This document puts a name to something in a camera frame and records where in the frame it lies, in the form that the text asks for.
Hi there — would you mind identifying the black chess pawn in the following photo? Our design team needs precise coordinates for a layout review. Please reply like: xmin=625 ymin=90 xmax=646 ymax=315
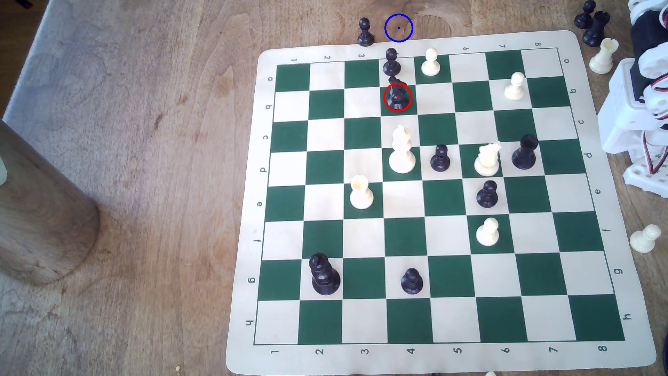
xmin=383 ymin=48 xmax=401 ymax=77
xmin=430 ymin=144 xmax=451 ymax=172
xmin=357 ymin=17 xmax=375 ymax=47
xmin=574 ymin=0 xmax=596 ymax=29
xmin=476 ymin=180 xmax=499 ymax=209
xmin=401 ymin=268 xmax=424 ymax=295

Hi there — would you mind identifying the white chess pawn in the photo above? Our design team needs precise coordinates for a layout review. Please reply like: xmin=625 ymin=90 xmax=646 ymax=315
xmin=422 ymin=47 xmax=441 ymax=77
xmin=630 ymin=224 xmax=662 ymax=254
xmin=504 ymin=72 xmax=526 ymax=101
xmin=476 ymin=218 xmax=500 ymax=247

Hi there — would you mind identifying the white chess knight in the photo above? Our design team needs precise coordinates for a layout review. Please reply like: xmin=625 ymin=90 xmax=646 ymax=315
xmin=474 ymin=141 xmax=503 ymax=177

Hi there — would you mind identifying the green white chess mat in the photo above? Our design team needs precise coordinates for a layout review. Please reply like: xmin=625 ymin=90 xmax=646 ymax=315
xmin=225 ymin=30 xmax=657 ymax=376

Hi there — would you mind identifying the red black servo cable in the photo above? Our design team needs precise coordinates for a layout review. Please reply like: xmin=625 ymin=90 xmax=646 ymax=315
xmin=642 ymin=73 xmax=668 ymax=176

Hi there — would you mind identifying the black chess knight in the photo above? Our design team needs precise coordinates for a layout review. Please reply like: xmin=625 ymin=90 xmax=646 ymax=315
xmin=386 ymin=76 xmax=411 ymax=111

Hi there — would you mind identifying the black chess rook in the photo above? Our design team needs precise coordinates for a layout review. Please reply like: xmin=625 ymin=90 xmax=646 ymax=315
xmin=583 ymin=11 xmax=611 ymax=48

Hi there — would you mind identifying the white chess rook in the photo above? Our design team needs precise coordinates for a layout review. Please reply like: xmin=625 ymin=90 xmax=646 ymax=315
xmin=350 ymin=175 xmax=374 ymax=211
xmin=590 ymin=38 xmax=620 ymax=74

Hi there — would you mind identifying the white chess bishop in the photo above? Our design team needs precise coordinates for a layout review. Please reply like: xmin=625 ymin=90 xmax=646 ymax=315
xmin=389 ymin=125 xmax=417 ymax=174

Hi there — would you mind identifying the round wooden post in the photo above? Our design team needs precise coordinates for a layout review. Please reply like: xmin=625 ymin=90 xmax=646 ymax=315
xmin=0 ymin=119 xmax=101 ymax=286

